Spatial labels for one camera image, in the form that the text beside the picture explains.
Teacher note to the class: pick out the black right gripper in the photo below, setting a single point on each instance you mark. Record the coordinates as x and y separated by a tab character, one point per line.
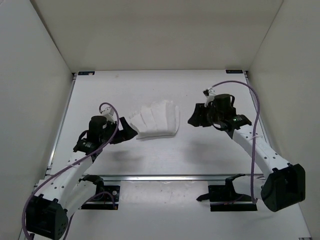
197	119

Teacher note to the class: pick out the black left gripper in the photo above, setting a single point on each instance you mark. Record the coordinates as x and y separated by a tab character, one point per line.
127	132

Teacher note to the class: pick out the white pleated skirt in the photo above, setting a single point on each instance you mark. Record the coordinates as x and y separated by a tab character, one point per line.
158	119

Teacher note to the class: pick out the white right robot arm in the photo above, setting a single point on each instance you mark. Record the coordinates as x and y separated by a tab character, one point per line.
283	184

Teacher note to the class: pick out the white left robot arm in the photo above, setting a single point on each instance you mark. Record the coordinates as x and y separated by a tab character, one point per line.
49	210

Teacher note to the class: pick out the right corner label sticker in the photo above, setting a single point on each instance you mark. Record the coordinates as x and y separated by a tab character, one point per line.
234	71

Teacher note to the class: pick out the corner label sticker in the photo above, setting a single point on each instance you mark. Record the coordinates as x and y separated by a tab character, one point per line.
234	71
86	73

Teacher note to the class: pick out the left corner label sticker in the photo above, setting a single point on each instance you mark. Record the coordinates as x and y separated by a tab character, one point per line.
86	73

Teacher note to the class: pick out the aluminium rail bar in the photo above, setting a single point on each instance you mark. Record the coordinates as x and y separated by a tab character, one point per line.
164	178

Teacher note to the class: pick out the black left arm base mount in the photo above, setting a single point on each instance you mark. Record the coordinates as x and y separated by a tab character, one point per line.
106	195

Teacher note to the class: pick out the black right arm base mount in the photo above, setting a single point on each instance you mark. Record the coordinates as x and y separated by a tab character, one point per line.
223	198

